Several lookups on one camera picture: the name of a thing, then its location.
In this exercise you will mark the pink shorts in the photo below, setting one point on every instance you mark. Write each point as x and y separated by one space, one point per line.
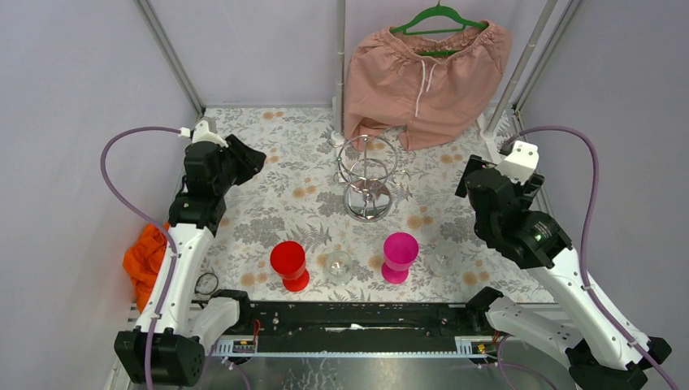
434 89

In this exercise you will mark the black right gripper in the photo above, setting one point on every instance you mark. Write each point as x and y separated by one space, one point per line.
525 192

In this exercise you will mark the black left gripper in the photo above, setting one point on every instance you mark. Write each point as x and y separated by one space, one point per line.
233 159

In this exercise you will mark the red wine glass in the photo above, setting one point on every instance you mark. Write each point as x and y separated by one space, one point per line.
288 260

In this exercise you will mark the clear wine glass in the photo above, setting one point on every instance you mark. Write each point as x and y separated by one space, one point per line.
442 260
339 267

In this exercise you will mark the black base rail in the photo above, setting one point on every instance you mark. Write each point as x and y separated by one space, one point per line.
359 327

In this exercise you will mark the orange cloth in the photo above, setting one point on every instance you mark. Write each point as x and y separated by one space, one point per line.
142 262

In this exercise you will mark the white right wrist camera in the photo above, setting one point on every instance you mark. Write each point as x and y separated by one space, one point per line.
519 162

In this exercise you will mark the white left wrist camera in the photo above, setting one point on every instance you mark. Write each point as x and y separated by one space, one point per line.
203 131

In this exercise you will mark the chrome wine glass rack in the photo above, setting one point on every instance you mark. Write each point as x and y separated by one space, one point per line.
370 166

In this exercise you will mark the clear wine glass front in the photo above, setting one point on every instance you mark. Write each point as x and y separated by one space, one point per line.
339 267

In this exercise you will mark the clear wine glass back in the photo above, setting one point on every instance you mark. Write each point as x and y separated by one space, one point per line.
442 260

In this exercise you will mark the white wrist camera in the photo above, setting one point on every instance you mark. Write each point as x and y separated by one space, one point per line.
203 131
519 162

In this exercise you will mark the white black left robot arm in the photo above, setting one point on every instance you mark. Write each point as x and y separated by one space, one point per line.
166 346

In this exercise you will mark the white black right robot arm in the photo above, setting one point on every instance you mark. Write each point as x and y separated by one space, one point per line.
601 349

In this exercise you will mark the pink wine glass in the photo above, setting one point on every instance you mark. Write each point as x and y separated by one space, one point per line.
400 251

